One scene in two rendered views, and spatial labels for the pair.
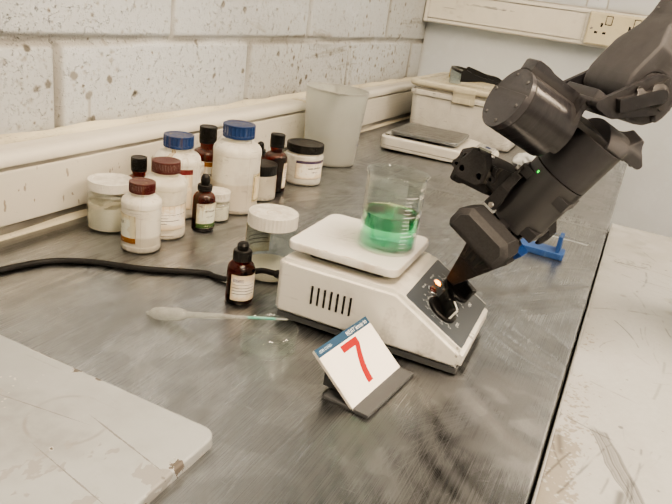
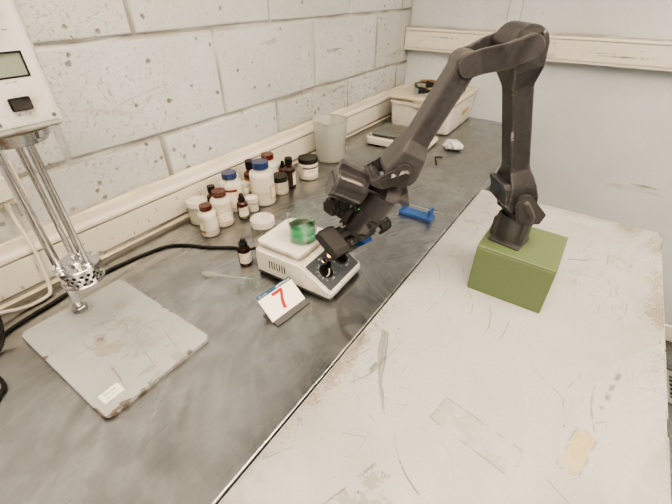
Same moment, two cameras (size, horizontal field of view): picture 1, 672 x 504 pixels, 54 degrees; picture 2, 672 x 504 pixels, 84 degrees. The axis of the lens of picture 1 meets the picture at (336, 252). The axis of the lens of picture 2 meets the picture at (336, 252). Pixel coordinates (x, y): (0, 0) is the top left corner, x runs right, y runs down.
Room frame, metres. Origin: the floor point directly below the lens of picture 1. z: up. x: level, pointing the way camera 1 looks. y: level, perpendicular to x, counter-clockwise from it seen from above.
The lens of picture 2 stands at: (-0.02, -0.26, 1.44)
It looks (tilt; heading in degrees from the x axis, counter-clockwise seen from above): 35 degrees down; 12
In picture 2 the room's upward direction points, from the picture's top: straight up
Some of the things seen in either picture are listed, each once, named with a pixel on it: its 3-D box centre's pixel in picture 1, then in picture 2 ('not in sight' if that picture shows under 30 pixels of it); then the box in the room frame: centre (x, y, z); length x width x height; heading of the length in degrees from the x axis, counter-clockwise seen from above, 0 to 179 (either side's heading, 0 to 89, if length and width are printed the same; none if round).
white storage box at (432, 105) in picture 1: (475, 109); (432, 106); (1.90, -0.33, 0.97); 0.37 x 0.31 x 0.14; 159
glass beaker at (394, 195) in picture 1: (389, 211); (301, 224); (0.63, -0.05, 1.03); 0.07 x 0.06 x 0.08; 133
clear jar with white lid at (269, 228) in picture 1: (270, 243); (263, 231); (0.72, 0.08, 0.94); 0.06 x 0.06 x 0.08
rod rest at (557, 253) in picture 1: (532, 238); (417, 210); (0.95, -0.29, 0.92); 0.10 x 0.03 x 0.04; 67
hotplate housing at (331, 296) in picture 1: (378, 286); (304, 256); (0.64, -0.05, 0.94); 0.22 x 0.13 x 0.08; 69
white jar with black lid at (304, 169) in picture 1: (303, 162); (308, 167); (1.15, 0.08, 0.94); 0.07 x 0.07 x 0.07
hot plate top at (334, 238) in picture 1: (361, 242); (294, 237); (0.65, -0.03, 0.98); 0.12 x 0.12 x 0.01; 69
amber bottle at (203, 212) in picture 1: (204, 201); (242, 205); (0.84, 0.19, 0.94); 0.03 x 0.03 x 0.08
